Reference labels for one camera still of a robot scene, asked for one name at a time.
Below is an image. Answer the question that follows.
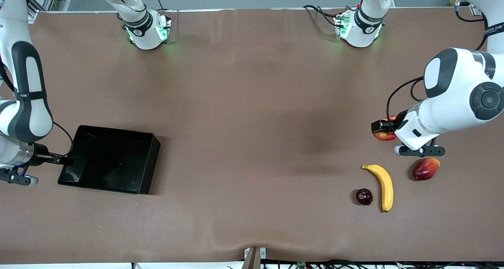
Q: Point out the red yellow mango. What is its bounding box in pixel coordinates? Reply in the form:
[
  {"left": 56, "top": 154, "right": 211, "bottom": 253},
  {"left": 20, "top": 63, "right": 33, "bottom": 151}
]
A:
[{"left": 412, "top": 158, "right": 441, "bottom": 181}]

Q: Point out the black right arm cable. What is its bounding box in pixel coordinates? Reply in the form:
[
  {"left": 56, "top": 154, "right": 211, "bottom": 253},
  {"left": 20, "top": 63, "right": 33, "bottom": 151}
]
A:
[{"left": 0, "top": 58, "right": 75, "bottom": 157}]

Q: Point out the black plastic box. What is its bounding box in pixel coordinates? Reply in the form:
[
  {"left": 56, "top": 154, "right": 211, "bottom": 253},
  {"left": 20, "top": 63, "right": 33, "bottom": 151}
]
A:
[{"left": 57, "top": 125, "right": 161, "bottom": 195}]

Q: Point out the black left base cable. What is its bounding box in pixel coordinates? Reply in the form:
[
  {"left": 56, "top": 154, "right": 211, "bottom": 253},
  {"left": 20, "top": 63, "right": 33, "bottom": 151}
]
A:
[{"left": 302, "top": 4, "right": 347, "bottom": 27}]

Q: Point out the yellow banana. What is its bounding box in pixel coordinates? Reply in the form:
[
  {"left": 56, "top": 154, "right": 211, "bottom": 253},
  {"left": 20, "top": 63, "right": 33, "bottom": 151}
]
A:
[{"left": 361, "top": 164, "right": 394, "bottom": 213}]

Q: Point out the brown table cover sheet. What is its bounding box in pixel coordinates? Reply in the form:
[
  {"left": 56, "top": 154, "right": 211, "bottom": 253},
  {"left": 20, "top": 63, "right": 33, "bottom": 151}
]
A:
[{"left": 0, "top": 7, "right": 504, "bottom": 264}]

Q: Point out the aluminium frame with black bars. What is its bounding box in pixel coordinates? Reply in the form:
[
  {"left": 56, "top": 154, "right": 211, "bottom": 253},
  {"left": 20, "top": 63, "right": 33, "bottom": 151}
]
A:
[{"left": 28, "top": 0, "right": 59, "bottom": 22}]

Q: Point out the metal bracket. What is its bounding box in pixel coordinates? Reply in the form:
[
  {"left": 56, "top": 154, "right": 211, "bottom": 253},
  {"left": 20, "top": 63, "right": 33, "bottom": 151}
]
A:
[{"left": 243, "top": 247, "right": 267, "bottom": 269}]

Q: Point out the red yellow apple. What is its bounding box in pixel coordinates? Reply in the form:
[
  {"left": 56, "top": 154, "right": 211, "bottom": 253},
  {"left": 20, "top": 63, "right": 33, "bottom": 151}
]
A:
[{"left": 373, "top": 129, "right": 398, "bottom": 142}]

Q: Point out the black right base cable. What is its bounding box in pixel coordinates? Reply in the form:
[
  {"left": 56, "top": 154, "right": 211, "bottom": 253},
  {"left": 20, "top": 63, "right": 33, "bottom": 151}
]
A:
[{"left": 148, "top": 0, "right": 174, "bottom": 23}]

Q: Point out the black base cable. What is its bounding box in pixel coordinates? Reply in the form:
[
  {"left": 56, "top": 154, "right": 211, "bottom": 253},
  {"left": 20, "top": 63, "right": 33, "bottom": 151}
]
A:
[
  {"left": 302, "top": 4, "right": 347, "bottom": 27},
  {"left": 148, "top": 0, "right": 174, "bottom": 23}
]

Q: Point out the dark purple round fruit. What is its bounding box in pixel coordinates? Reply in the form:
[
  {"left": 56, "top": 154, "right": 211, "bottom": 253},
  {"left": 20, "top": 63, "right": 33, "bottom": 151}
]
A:
[{"left": 356, "top": 188, "right": 373, "bottom": 206}]

